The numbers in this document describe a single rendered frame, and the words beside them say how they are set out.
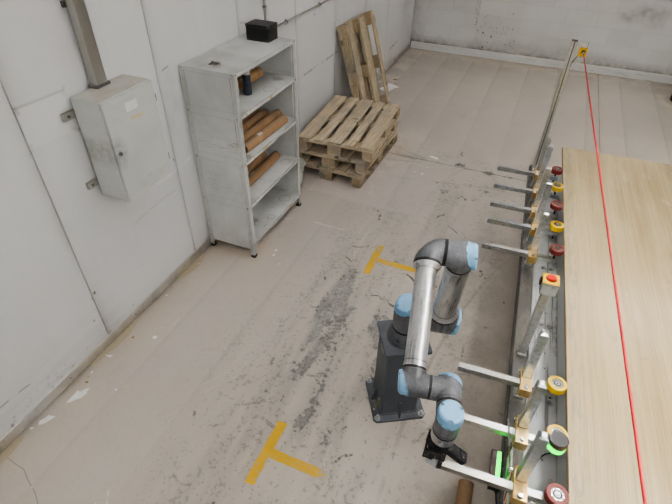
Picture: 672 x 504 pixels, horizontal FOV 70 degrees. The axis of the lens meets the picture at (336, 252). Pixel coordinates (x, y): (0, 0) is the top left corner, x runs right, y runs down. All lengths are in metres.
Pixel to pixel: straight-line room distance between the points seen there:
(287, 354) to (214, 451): 0.79
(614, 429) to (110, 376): 2.86
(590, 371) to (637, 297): 0.65
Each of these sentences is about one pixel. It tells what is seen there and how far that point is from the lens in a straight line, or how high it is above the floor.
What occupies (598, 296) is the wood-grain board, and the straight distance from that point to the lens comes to 2.86.
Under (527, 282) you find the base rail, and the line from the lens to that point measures 3.10.
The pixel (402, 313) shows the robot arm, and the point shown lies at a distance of 2.50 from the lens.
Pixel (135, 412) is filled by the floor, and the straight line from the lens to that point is 3.33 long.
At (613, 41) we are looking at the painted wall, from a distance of 9.31.
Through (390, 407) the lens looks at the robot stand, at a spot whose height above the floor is 0.09.
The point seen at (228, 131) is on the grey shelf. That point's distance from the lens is 3.59.
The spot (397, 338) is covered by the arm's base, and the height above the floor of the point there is 0.65.
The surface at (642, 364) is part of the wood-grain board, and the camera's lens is 2.62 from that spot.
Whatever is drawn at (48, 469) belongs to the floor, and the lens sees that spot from 3.32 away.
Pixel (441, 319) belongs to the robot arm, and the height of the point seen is 0.87.
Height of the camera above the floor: 2.64
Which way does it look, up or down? 39 degrees down
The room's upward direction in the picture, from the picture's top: 1 degrees clockwise
